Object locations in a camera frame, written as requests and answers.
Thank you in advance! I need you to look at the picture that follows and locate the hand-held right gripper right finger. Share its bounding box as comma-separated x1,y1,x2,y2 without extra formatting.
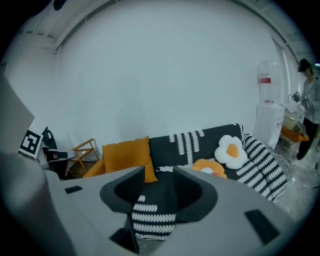
173,165,219,224

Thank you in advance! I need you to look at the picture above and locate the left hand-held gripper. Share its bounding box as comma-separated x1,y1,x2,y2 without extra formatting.
18,128,77,171

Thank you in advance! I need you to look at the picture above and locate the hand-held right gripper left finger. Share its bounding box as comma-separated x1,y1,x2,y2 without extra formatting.
99,165,146,215

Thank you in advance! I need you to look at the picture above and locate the orange flower plush pillow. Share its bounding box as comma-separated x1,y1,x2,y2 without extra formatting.
190,159,228,180

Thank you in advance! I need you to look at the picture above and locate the orange square cushion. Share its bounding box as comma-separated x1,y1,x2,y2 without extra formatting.
101,135,159,184

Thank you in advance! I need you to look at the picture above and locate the white flower plush pillow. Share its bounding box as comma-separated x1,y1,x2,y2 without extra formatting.
214,134,249,172

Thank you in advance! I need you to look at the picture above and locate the wooden side table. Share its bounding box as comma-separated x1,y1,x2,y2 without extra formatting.
70,137,99,175

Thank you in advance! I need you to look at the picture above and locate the black office chair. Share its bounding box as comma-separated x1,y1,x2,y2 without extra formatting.
41,126,59,151

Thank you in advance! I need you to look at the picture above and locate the black white patterned sofa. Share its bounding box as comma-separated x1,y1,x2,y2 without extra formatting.
131,122,289,242

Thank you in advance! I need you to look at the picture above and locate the white water dispenser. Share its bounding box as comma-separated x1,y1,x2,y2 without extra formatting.
252,103,286,151

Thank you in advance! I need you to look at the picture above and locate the wicker chair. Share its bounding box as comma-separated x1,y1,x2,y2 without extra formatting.
280,116,311,151

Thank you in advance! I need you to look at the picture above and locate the clear water jug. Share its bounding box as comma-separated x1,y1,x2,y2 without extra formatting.
257,59,282,105

